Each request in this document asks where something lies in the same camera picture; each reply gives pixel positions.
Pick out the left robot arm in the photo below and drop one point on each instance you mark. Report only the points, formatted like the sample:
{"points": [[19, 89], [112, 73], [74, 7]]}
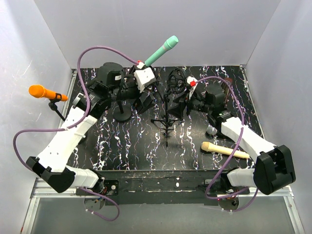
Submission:
{"points": [[111, 84]]}

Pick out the aluminium frame rail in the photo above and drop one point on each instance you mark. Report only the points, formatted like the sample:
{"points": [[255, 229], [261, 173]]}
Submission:
{"points": [[249, 213]]}

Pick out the black marble pattern mat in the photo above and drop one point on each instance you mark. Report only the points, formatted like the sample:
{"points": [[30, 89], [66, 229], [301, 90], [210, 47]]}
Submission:
{"points": [[140, 145]]}

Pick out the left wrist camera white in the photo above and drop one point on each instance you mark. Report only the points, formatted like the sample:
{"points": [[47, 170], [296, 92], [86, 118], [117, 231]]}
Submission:
{"points": [[144, 78]]}

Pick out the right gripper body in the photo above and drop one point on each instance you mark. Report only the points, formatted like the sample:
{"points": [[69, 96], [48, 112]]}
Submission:
{"points": [[189, 103]]}

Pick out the orange microphone stand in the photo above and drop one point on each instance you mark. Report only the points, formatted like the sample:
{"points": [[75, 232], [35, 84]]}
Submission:
{"points": [[52, 104]]}

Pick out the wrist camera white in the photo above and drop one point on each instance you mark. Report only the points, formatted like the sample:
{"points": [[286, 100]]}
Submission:
{"points": [[191, 85], [144, 78]]}

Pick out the cream microphone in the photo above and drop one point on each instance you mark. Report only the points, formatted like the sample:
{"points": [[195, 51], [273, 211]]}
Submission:
{"points": [[209, 147]]}

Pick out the teal microphone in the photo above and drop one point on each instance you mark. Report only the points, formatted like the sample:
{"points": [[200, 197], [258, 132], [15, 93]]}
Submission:
{"points": [[169, 44]]}

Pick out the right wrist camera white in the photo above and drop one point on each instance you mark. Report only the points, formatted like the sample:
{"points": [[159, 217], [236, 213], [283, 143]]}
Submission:
{"points": [[191, 85]]}

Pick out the round base microphone stand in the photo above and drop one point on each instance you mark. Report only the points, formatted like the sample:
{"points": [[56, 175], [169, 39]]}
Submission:
{"points": [[122, 113]]}

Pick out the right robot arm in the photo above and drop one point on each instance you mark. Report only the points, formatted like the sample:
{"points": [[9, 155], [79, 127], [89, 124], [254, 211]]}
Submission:
{"points": [[273, 168]]}

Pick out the orange microphone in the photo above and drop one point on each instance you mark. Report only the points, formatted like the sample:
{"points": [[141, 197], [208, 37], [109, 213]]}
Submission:
{"points": [[38, 91]]}

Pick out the shock mount tripod stand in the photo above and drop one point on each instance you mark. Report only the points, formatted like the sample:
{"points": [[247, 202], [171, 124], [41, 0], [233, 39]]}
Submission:
{"points": [[176, 84]]}

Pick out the teal microphone tripod stand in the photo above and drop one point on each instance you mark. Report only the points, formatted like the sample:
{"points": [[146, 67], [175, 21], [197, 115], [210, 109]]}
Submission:
{"points": [[155, 84]]}

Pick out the wooden metronome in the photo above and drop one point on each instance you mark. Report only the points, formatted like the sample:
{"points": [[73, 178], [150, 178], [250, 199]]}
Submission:
{"points": [[224, 85]]}

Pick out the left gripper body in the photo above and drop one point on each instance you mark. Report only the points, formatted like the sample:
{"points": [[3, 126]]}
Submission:
{"points": [[141, 105]]}

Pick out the black silver-grille microphone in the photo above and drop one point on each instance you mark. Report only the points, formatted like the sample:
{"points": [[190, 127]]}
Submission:
{"points": [[212, 131]]}

